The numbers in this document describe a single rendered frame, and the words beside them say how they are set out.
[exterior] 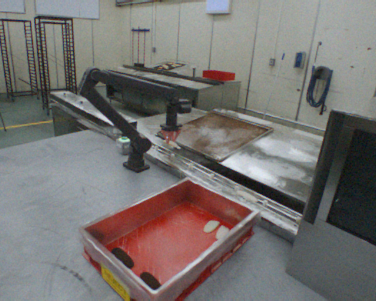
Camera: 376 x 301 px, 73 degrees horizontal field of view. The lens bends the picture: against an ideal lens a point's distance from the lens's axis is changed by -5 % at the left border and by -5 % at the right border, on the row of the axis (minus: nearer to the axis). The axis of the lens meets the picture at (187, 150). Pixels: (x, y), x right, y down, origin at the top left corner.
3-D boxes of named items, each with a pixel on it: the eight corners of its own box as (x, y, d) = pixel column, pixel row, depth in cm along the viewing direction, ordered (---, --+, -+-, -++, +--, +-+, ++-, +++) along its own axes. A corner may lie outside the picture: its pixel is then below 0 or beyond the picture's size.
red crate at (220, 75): (201, 77, 495) (202, 69, 491) (213, 76, 520) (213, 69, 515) (223, 81, 464) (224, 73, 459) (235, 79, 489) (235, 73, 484)
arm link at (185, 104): (165, 89, 132) (172, 92, 125) (185, 88, 137) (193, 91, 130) (164, 112, 136) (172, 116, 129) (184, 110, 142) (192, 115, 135)
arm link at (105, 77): (85, 78, 112) (90, 81, 103) (88, 64, 110) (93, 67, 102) (170, 98, 136) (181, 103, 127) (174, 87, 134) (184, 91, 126)
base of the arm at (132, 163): (122, 165, 134) (137, 173, 127) (121, 150, 131) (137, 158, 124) (135, 160, 140) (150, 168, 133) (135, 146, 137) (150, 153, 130)
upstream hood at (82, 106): (50, 100, 249) (49, 91, 246) (69, 98, 260) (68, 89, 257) (112, 136, 166) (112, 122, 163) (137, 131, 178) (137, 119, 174)
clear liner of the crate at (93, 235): (76, 254, 75) (71, 226, 72) (186, 196, 110) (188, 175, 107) (152, 334, 55) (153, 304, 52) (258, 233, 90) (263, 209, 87)
